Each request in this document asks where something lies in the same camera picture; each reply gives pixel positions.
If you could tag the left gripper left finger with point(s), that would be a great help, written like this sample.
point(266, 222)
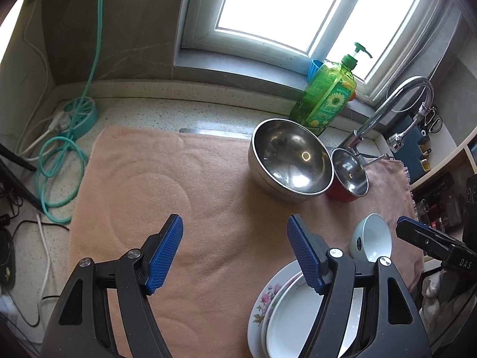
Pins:
point(80, 324)

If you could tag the black scissors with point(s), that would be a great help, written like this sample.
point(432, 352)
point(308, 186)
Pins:
point(433, 122)

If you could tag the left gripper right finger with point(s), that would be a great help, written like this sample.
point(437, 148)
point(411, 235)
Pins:
point(366, 311)

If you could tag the white plate with leaf pattern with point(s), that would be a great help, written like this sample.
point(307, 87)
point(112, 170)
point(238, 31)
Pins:
point(291, 319)

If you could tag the wooden shelf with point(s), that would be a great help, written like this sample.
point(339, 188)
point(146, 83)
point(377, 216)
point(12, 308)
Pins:
point(460, 155)

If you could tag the white gloved right hand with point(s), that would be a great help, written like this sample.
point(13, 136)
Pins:
point(444, 294)

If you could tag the red steel-lined small bowl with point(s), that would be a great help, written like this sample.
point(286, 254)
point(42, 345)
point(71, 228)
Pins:
point(350, 179)

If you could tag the blue plastic cup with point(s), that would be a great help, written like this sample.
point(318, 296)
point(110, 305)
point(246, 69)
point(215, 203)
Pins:
point(314, 66)

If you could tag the teal cable reel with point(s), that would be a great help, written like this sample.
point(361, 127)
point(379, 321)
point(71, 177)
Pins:
point(80, 116)

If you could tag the large stainless steel bowl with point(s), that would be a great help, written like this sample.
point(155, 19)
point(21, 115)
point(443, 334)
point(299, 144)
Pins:
point(289, 162)

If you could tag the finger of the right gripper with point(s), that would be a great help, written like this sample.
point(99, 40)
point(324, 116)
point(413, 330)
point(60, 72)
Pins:
point(453, 254)

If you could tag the green dish soap bottle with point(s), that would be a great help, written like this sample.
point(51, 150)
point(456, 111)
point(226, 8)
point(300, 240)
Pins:
point(328, 93)

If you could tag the floral pink rimmed plate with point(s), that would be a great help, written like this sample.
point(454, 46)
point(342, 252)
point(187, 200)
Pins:
point(264, 305)

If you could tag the pink towel mat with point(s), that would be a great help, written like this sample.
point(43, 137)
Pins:
point(234, 233)

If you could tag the pale green ceramic bowl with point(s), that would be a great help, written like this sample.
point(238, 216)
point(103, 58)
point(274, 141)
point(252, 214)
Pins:
point(371, 239)

